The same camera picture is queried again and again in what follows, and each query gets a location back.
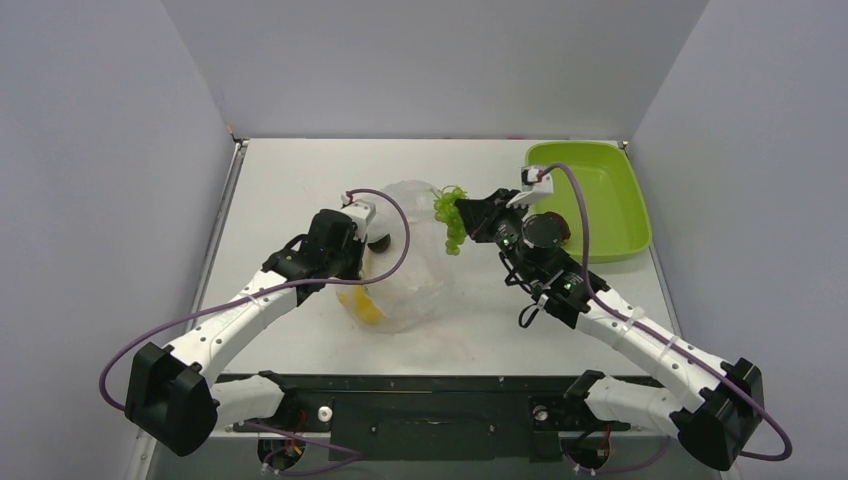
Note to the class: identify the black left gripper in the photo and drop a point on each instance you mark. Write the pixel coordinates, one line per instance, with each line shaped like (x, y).
(359, 249)

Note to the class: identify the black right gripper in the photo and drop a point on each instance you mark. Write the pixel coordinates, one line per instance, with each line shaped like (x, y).
(486, 218)

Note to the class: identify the green fake grapes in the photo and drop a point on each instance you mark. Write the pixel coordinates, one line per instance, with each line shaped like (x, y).
(447, 213)

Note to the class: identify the red fake fruit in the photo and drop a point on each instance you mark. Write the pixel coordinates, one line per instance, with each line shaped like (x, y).
(565, 230)

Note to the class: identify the clear plastic bag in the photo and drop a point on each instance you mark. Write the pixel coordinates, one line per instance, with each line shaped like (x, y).
(421, 289)

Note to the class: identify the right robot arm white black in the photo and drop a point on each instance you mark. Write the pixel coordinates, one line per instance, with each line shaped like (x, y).
(708, 404)

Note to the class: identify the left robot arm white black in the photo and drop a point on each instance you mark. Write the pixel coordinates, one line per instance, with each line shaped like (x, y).
(174, 393)

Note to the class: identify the dark brown fake fruit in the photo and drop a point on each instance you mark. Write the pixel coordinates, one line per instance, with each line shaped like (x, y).
(381, 245)

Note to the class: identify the yellow fake fruit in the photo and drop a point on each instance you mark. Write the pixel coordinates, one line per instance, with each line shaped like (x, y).
(359, 305)

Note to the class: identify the green plastic tray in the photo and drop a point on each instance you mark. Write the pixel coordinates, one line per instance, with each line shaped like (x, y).
(619, 223)

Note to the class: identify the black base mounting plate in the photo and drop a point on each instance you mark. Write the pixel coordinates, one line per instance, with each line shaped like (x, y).
(437, 418)

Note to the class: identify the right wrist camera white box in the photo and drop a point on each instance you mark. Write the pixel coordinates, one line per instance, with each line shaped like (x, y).
(536, 185)

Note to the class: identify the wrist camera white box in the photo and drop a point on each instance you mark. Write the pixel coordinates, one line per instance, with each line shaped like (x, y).
(536, 185)
(362, 212)

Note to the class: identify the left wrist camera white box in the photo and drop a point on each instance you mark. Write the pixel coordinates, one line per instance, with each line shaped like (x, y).
(362, 212)

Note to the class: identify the aluminium table rail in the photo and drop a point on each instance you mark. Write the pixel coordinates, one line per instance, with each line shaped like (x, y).
(236, 165)

